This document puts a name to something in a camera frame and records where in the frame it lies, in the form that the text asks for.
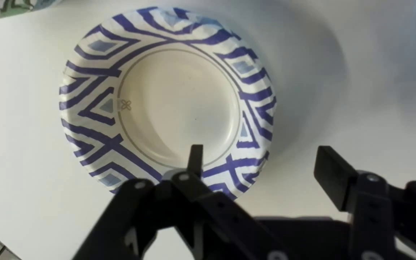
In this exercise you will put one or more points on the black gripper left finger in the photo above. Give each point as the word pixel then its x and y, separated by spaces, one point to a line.
pixel 194 216

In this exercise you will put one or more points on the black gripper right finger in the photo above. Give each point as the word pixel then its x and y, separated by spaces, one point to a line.
pixel 390 216

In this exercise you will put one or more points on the blue patterned paper bowl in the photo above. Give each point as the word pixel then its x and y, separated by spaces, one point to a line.
pixel 179 101

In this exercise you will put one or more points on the printed white paper cup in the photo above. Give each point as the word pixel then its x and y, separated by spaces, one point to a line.
pixel 6 5

